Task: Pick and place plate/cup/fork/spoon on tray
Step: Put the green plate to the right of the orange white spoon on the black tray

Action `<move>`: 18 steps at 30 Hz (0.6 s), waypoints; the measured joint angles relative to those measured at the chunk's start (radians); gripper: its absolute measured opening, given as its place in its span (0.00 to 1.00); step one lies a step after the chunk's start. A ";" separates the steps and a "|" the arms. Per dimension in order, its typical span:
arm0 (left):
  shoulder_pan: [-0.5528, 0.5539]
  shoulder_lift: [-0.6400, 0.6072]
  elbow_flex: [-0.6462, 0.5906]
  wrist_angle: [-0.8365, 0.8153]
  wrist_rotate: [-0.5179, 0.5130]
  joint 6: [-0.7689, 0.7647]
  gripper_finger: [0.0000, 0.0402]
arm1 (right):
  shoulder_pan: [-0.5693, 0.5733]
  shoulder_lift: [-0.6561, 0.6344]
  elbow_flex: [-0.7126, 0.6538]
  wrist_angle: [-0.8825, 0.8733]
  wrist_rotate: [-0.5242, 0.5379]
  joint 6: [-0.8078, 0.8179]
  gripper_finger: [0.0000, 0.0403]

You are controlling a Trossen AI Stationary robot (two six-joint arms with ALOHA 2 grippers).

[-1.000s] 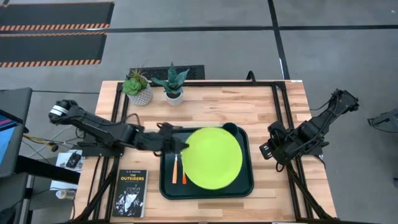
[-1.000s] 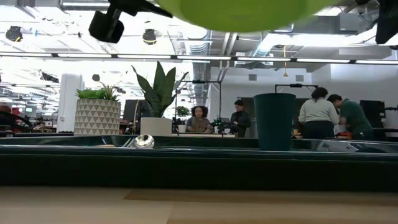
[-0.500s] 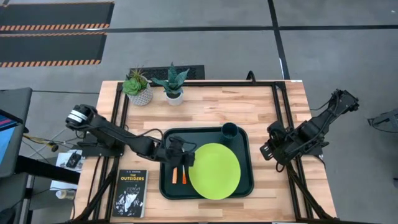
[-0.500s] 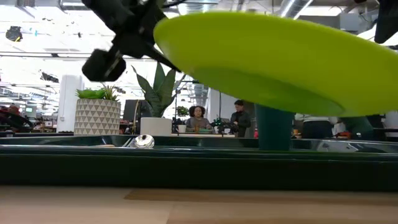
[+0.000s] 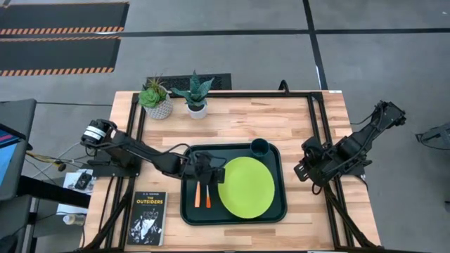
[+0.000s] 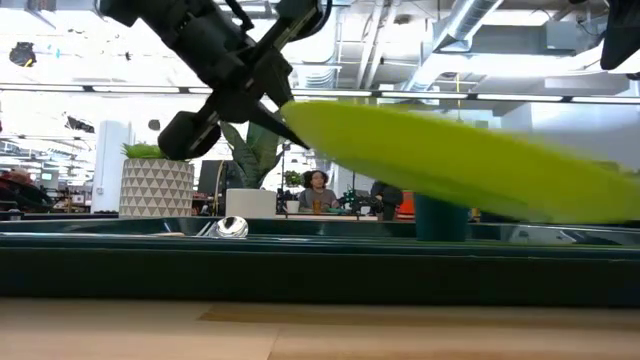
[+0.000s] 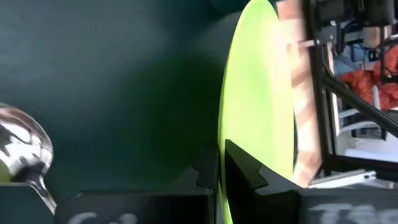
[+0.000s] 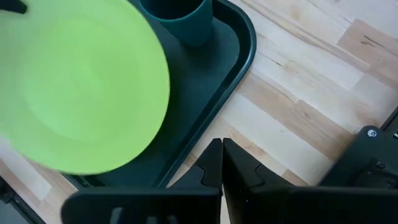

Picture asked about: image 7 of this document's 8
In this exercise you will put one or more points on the black aluminium table frame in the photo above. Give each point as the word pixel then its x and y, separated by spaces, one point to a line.
pixel 320 93

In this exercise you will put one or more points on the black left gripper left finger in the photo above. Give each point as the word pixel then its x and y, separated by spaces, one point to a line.
pixel 140 208

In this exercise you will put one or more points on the dark green tray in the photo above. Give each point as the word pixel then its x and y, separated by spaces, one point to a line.
pixel 109 77

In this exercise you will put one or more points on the white chair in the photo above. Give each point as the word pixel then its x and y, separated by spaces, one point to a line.
pixel 357 124

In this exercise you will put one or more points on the red cloth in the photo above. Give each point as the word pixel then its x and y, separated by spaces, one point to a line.
pixel 360 84

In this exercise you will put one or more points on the silver aluminium bar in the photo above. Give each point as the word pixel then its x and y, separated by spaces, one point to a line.
pixel 342 179

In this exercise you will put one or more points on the lime green plate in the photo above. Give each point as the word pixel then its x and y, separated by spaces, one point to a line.
pixel 258 93

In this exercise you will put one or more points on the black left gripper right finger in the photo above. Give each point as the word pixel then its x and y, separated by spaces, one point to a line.
pixel 280 205

